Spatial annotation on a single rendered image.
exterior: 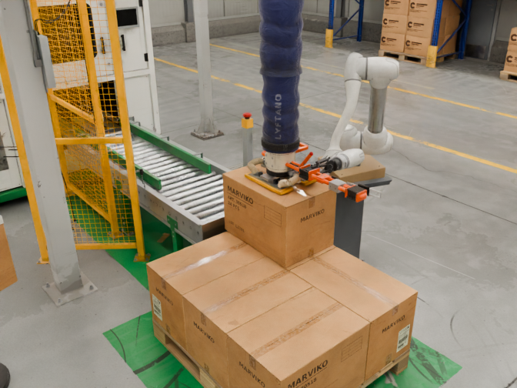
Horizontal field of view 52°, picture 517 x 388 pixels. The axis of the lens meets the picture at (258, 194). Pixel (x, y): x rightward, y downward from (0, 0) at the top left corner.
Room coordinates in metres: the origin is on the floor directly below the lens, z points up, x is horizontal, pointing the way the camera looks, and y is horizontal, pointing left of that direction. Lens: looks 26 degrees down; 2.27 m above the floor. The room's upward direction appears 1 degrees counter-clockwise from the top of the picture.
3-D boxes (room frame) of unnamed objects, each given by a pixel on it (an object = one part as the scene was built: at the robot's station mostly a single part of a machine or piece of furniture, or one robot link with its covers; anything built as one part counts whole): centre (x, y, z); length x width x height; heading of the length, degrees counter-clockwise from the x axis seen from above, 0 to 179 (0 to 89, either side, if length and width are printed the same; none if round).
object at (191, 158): (4.54, 0.86, 0.60); 1.60 x 0.10 x 0.09; 39
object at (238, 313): (2.47, -0.09, 0.34); 1.20 x 1.00 x 0.40; 39
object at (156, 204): (3.89, 1.10, 0.50); 2.31 x 0.05 x 0.19; 39
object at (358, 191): (2.43, -0.50, 1.08); 0.08 x 0.07 x 0.05; 38
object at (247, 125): (3.95, 0.08, 0.50); 0.07 x 0.07 x 1.00; 39
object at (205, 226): (3.19, 0.11, 0.58); 0.70 x 0.03 x 0.06; 129
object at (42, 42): (3.19, 1.28, 1.62); 0.20 x 0.05 x 0.30; 39
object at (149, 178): (4.20, 1.28, 0.60); 1.60 x 0.10 x 0.09; 39
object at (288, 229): (2.91, -0.12, 0.74); 0.60 x 0.40 x 0.40; 39
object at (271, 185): (2.85, -0.06, 0.97); 0.34 x 0.10 x 0.05; 38
